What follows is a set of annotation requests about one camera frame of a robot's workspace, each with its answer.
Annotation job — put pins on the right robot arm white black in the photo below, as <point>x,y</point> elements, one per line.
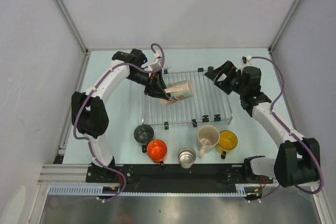
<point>298,158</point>

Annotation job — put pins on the dark green mug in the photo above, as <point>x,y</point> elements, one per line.
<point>143,134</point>

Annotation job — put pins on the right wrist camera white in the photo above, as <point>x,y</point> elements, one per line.
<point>246,62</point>

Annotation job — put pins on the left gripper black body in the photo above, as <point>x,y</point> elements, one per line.
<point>151,82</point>

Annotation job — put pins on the orange mug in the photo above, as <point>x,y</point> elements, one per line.
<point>156,150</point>

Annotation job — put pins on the stainless steel cup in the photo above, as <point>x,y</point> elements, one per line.
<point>186,157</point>

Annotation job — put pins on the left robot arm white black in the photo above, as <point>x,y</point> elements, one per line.
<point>88,109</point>

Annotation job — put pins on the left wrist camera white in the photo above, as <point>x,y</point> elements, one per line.
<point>155,65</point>

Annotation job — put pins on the plain beige mug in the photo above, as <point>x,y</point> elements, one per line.
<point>208,137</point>

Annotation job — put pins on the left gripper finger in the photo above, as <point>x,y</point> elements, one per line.
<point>156,93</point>
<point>160,81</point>

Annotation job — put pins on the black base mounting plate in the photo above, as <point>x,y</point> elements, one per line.
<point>200,178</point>

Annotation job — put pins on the beige floral mug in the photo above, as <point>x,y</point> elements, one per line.
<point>179,91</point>

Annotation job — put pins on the white slotted cable duct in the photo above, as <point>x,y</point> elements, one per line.
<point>107,191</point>

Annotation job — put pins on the yellow mug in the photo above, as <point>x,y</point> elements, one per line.
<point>227,142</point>

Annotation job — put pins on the metal wire dish rack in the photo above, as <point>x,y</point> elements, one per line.
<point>208,104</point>

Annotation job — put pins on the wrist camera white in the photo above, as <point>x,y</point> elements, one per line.
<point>246,62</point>
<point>155,65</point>

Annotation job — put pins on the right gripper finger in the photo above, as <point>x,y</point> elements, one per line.
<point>224,85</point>
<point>215,74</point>

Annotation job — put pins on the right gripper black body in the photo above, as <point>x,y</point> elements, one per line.
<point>235,75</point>

